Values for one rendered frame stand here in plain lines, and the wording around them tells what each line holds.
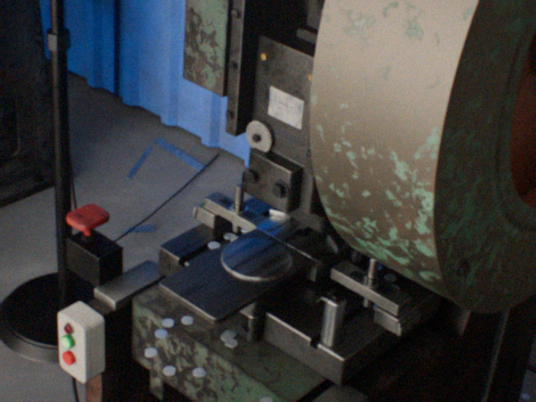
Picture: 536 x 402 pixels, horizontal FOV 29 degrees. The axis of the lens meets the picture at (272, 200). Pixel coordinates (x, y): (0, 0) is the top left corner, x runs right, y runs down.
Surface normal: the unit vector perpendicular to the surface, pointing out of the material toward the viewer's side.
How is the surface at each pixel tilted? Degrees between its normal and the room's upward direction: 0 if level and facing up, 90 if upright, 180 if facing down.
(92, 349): 90
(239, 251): 0
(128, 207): 0
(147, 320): 90
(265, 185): 90
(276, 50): 90
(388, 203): 109
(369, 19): 77
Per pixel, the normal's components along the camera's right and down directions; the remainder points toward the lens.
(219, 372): -0.66, 0.36
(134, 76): 0.20, 0.53
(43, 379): 0.07, -0.84
